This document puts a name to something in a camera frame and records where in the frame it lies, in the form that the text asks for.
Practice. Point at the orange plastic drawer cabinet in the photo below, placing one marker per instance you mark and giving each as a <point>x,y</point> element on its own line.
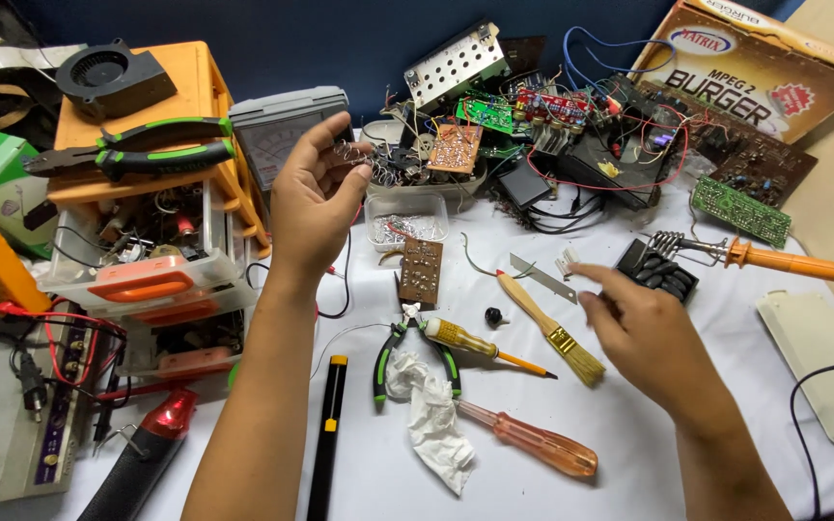
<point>171,217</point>

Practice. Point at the black round knob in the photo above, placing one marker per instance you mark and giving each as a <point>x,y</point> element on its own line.
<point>495,317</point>

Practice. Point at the printed brown cardboard box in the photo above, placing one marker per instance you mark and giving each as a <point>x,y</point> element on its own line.
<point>743,65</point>

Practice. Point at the crumpled white tissue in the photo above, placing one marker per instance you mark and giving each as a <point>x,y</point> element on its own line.
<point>435,427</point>

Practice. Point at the red circuit board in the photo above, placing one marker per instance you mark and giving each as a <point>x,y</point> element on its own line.
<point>554,105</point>

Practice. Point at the wooden paint brush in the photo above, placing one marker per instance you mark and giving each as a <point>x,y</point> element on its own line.
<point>544,325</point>

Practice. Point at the brown perforated circuit board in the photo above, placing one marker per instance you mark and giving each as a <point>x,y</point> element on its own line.
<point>455,148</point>

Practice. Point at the black power supply box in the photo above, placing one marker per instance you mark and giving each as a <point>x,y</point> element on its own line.
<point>605,170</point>

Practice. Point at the black yellow desoldering pump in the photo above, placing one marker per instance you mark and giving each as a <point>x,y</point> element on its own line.
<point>329,434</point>

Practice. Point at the small black screen module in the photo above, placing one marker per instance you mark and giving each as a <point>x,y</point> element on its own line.
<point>525,184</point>

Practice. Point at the red black glue gun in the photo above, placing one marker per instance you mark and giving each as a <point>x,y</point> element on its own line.
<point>145,452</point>

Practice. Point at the small green black cutters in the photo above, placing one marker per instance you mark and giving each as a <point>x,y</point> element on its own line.
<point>388,354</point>

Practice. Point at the silver amplifier panel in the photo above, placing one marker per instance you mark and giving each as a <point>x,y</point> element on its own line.
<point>19,441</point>

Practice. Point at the white plastic cover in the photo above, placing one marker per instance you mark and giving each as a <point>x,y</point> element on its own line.
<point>822,362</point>

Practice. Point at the black blower fan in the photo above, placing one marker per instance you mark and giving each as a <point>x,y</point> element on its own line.
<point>113,76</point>

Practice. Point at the person's right hand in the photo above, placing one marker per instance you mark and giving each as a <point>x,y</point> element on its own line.
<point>652,340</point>

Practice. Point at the silver cutter blade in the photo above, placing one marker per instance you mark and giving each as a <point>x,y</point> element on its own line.
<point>544,278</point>

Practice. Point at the clear box of metal parts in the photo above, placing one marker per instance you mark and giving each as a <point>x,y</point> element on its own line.
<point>406,224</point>

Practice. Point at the person's left hand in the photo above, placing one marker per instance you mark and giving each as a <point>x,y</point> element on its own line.
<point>305,210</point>

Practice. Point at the large brown circuit board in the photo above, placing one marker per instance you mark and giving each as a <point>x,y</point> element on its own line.
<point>750,159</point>

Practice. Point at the grey analog multimeter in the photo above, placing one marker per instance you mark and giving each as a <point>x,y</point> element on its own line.
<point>272,130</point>

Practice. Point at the perforated metal chassis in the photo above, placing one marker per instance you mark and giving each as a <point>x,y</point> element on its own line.
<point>453,69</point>

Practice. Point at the small green circuit board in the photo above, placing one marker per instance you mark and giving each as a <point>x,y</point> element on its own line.
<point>486,114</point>

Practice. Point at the small white plastic connector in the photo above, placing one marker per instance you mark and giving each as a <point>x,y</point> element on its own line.
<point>569,262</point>

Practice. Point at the black soldering iron stand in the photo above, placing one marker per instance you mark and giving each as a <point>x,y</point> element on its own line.
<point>659,278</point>

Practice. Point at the small brown circuit board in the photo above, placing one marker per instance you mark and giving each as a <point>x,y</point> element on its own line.
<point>421,271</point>

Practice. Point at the black power plug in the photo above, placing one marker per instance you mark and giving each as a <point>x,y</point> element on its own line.
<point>32,387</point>

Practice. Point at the large green black pliers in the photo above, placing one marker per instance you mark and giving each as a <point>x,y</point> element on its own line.
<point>163,148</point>

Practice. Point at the white tray of parts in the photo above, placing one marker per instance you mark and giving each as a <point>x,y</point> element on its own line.
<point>431,189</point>

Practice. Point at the long green circuit board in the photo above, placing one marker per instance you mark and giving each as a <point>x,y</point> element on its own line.
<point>741,210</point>

